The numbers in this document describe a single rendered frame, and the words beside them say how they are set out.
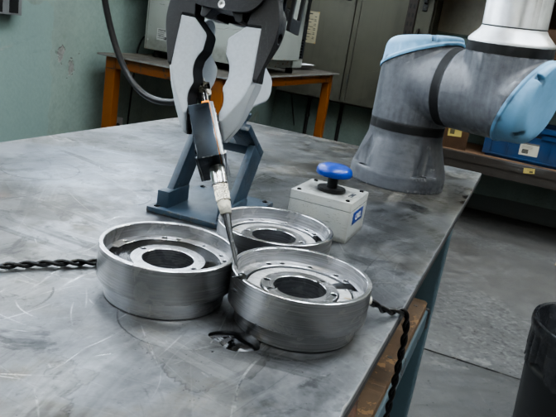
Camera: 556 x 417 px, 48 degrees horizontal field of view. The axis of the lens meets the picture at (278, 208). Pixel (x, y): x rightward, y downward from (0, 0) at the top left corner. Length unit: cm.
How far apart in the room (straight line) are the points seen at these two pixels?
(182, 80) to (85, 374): 24
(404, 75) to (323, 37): 348
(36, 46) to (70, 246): 212
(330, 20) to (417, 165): 350
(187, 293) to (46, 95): 232
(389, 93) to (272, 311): 60
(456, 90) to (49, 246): 58
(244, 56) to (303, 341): 22
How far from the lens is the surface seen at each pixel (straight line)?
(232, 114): 50
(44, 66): 271
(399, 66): 97
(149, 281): 44
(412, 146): 97
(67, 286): 51
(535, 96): 88
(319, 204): 68
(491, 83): 89
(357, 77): 436
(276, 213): 62
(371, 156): 98
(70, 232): 61
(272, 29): 49
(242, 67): 49
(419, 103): 95
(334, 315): 43
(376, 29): 434
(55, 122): 280
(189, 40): 52
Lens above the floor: 101
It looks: 16 degrees down
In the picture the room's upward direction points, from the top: 9 degrees clockwise
